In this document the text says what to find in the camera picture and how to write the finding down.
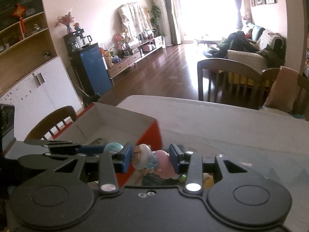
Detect teal round toy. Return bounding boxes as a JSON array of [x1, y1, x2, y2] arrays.
[[104, 142, 124, 153]]

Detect long wooden TV console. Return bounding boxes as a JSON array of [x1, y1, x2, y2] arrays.
[[107, 35, 166, 81]]

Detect white sideboard cabinet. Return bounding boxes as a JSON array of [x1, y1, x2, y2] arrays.
[[1, 56, 82, 141]]

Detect pink flowers in vase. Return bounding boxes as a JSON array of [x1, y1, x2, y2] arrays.
[[55, 12, 74, 33]]

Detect dark wooden dining chair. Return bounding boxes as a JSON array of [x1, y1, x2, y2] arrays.
[[197, 58, 261, 109]]

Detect blue cabinet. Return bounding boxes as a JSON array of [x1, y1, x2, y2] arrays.
[[71, 43, 112, 96]]

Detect red chinese knot ornament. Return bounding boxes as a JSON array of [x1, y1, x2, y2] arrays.
[[13, 3, 27, 34]]

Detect sofa with blankets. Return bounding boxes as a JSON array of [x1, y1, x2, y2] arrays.
[[203, 23, 286, 73]]

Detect wooden chair left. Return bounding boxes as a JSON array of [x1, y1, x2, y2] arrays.
[[25, 106, 77, 141]]

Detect pink white doll figurine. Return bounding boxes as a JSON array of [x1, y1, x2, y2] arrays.
[[131, 144, 186, 182]]

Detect coffee maker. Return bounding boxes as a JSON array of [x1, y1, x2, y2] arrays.
[[63, 28, 93, 53]]

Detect white standing air conditioner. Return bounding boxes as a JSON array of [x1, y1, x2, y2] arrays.
[[154, 0, 172, 46]]

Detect red cardboard box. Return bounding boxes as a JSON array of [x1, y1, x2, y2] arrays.
[[51, 101, 163, 188]]

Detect wooden wall shelf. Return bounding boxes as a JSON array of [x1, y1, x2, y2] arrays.
[[1, 0, 57, 93]]

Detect chair with pink cloth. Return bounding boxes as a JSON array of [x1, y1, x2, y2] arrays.
[[259, 66, 308, 121]]

